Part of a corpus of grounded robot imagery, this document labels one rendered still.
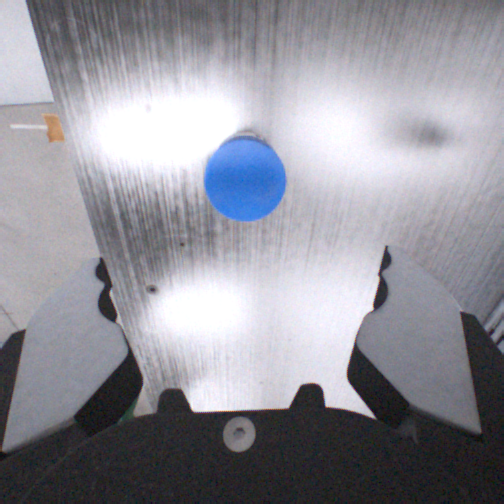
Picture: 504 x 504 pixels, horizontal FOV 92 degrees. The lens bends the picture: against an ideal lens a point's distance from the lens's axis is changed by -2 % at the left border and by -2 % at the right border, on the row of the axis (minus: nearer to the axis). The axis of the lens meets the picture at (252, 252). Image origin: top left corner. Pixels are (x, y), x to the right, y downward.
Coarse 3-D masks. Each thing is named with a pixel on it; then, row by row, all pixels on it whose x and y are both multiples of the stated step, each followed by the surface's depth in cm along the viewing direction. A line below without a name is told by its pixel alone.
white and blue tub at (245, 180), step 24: (240, 144) 20; (264, 144) 20; (216, 168) 20; (240, 168) 20; (264, 168) 21; (216, 192) 21; (240, 192) 21; (264, 192) 22; (240, 216) 23; (264, 216) 23
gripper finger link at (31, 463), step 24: (24, 336) 7; (0, 360) 6; (0, 384) 6; (0, 408) 5; (0, 432) 5; (72, 432) 5; (0, 456) 5; (24, 456) 5; (48, 456) 5; (0, 480) 4; (24, 480) 4
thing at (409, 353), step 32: (384, 256) 11; (384, 288) 9; (416, 288) 8; (384, 320) 7; (416, 320) 7; (448, 320) 7; (352, 352) 7; (384, 352) 6; (416, 352) 6; (448, 352) 6; (352, 384) 7; (384, 384) 6; (416, 384) 6; (448, 384) 6; (384, 416) 6; (448, 416) 5
